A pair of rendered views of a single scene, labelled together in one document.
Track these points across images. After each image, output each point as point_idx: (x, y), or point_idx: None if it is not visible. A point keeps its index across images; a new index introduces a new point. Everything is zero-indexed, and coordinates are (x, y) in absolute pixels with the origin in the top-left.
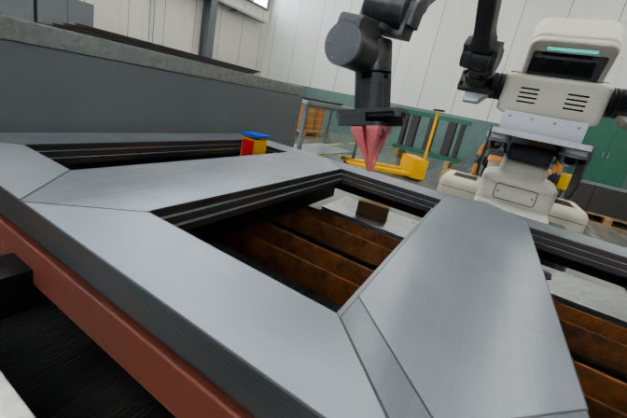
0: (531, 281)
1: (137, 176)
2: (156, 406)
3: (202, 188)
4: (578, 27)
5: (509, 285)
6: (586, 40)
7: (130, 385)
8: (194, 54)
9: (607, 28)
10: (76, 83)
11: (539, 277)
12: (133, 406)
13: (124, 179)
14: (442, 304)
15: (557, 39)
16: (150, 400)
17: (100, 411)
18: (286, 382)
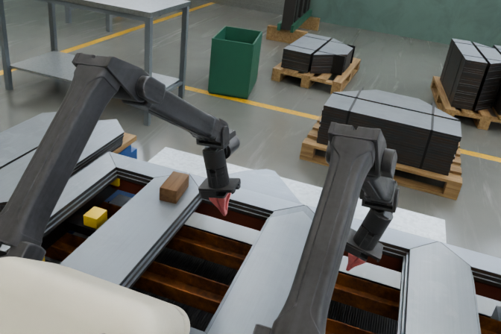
0: (256, 256)
1: (451, 273)
2: (378, 320)
3: (420, 275)
4: (98, 281)
5: (268, 251)
6: (104, 279)
7: (395, 324)
8: None
9: (47, 264)
10: None
11: (249, 260)
12: (385, 318)
13: (449, 268)
14: (298, 235)
15: (152, 297)
16: (382, 321)
17: None
18: None
